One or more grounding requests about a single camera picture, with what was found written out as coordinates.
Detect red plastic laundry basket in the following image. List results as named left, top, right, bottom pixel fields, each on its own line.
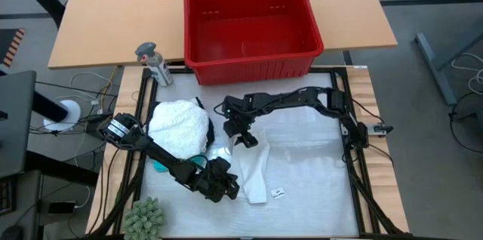
left=183, top=0, right=325, bottom=87

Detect small white cloth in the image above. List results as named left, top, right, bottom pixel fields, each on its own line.
left=225, top=126, right=272, bottom=205

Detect grey power strip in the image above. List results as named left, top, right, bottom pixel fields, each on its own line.
left=365, top=122, right=394, bottom=136

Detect black garment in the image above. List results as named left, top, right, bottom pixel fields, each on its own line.
left=144, top=96, right=217, bottom=154

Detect white lace garment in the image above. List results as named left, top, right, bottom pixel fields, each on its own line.
left=147, top=98, right=211, bottom=160

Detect orange black striped mat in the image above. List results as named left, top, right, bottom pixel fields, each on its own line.
left=0, top=28, right=26, bottom=69

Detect light wooden desk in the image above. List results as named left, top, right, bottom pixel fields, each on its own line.
left=48, top=0, right=398, bottom=69

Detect small black floor box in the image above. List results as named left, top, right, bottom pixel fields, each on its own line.
left=48, top=201, right=76, bottom=215

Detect spray bottle with grey trigger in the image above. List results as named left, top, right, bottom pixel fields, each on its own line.
left=134, top=41, right=174, bottom=88

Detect teal drawstring shorts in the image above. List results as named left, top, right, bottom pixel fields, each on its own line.
left=152, top=152, right=209, bottom=174

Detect grey desk leg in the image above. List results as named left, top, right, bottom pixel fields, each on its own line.
left=414, top=32, right=458, bottom=106

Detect black floor cable loop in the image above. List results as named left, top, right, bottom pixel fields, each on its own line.
left=448, top=92, right=483, bottom=142

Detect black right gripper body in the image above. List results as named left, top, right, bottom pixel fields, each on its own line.
left=222, top=113, right=258, bottom=139

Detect white floor cable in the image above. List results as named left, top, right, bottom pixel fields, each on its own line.
left=450, top=51, right=483, bottom=96

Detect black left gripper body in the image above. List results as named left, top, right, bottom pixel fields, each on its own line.
left=195, top=156, right=241, bottom=203

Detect white round base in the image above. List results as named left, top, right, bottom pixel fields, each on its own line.
left=42, top=99, right=82, bottom=133

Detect white paper size tag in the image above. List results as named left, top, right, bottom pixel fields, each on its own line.
left=270, top=186, right=286, bottom=201

